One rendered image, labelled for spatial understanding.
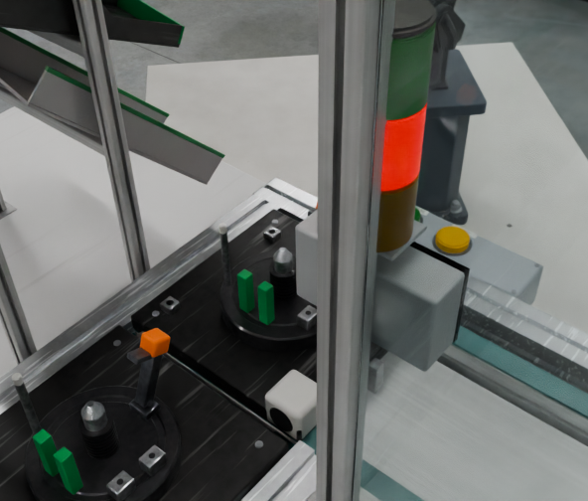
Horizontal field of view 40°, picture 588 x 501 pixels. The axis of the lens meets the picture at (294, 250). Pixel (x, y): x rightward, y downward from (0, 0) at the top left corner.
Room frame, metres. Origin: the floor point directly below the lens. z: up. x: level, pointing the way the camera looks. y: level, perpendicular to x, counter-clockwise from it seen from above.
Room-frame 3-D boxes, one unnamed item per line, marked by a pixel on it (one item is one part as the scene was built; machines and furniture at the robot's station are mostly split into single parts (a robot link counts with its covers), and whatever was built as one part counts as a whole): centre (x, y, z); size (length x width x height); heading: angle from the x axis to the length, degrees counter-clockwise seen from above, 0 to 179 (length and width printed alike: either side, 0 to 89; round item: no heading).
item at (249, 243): (0.63, 0.01, 0.96); 0.24 x 0.24 x 0.02; 49
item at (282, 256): (0.63, 0.01, 1.04); 0.02 x 0.02 x 0.03
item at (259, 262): (0.63, 0.01, 0.98); 0.14 x 0.14 x 0.02
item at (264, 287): (0.58, 0.03, 1.01); 0.01 x 0.01 x 0.05; 49
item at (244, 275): (0.60, 0.05, 1.01); 0.01 x 0.01 x 0.05; 49
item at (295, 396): (0.49, 0.00, 0.97); 0.05 x 0.05 x 0.04; 49
